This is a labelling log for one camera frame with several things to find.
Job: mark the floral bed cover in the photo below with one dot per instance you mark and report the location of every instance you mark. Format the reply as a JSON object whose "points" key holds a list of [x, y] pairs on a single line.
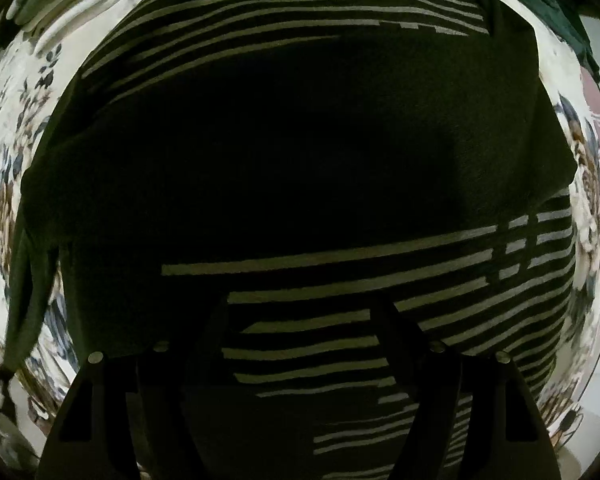
{"points": [[556, 251]]}

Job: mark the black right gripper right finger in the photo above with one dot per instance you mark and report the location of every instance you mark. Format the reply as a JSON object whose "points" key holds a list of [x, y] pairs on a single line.
{"points": [[476, 418]]}

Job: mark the dark striped sweater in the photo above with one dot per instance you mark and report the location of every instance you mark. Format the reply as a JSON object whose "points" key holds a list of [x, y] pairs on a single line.
{"points": [[243, 176]]}

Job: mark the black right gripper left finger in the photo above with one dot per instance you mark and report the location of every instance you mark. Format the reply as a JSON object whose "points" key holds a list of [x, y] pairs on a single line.
{"points": [[122, 413]]}

